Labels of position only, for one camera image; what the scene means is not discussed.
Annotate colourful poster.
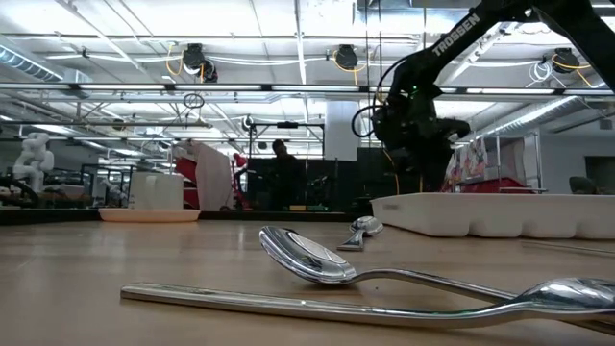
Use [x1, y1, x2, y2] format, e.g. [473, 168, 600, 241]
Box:
[447, 136, 489, 183]

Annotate white robot figure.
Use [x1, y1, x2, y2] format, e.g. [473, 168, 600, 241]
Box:
[12, 131, 56, 194]

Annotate white cutlery organizer tray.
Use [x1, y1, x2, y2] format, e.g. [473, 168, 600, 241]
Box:
[368, 191, 615, 240]

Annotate metal rack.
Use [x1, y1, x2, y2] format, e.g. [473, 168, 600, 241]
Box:
[494, 131, 549, 194]

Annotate dark monitor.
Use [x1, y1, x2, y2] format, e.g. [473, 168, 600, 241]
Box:
[583, 154, 615, 196]

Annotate black desk partition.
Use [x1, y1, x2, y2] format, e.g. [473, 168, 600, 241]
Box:
[245, 145, 409, 212]

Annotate silver spoon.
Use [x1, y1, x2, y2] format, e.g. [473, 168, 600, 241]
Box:
[258, 224, 615, 336]
[336, 215, 384, 253]

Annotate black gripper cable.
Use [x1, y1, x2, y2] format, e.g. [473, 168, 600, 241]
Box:
[350, 60, 400, 139]

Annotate black rack frame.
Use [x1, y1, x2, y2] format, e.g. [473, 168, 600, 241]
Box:
[247, 120, 327, 161]

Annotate black overhead frame rail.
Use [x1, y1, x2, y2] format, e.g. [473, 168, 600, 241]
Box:
[0, 81, 615, 96]

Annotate dark office chair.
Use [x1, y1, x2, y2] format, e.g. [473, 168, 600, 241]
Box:
[568, 175, 600, 196]

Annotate yellow hanging cable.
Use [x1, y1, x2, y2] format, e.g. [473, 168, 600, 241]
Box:
[382, 149, 402, 196]

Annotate person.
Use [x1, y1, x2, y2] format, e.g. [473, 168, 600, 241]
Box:
[267, 138, 303, 211]

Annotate red table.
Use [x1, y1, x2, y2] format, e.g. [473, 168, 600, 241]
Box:
[451, 175, 535, 195]

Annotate peach saucer plate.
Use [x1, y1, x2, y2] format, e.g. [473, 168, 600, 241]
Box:
[97, 207, 202, 223]

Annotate white hanging cloth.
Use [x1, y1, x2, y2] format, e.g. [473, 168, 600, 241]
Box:
[193, 140, 234, 212]

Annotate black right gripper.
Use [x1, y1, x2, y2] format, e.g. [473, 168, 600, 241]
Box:
[371, 92, 472, 194]

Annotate wooden workbench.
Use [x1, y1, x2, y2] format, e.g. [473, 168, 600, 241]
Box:
[0, 189, 93, 209]

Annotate red cart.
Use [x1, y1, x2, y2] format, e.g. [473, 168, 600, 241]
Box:
[173, 154, 200, 210]

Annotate black table frame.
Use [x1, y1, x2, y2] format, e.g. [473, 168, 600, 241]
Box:
[0, 207, 372, 226]

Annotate silver ventilation duct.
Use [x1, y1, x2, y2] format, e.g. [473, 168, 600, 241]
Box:
[473, 66, 615, 141]
[0, 45, 92, 86]

